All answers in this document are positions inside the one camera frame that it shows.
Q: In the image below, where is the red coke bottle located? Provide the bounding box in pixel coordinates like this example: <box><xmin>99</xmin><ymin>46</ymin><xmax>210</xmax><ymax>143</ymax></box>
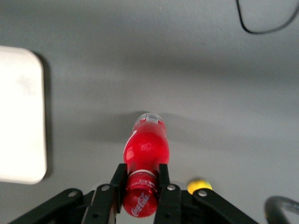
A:
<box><xmin>122</xmin><ymin>112</ymin><xmax>170</xmax><ymax>219</ymax></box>

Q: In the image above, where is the black looped table cable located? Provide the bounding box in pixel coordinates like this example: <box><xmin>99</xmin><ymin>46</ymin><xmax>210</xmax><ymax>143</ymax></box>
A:
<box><xmin>235</xmin><ymin>0</ymin><xmax>299</xmax><ymax>35</ymax></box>

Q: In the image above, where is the cream plastic tray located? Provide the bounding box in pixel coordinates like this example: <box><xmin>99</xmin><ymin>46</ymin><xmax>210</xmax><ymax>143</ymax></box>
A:
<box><xmin>0</xmin><ymin>45</ymin><xmax>48</xmax><ymax>185</ymax></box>

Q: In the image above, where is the yellow toy lemon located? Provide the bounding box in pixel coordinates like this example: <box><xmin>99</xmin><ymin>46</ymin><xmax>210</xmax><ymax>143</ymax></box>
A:
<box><xmin>186</xmin><ymin>177</ymin><xmax>213</xmax><ymax>196</ymax></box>

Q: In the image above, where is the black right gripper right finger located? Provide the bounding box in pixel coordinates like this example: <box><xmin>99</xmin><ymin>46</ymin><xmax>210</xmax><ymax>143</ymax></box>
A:
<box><xmin>153</xmin><ymin>163</ymin><xmax>260</xmax><ymax>224</ymax></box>

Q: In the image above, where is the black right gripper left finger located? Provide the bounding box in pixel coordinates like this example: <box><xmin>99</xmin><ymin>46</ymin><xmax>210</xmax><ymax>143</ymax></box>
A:
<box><xmin>9</xmin><ymin>163</ymin><xmax>128</xmax><ymax>224</ymax></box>

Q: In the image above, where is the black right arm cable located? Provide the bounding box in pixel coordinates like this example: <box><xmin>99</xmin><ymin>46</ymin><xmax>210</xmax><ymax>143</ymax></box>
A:
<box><xmin>263</xmin><ymin>196</ymin><xmax>299</xmax><ymax>224</ymax></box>

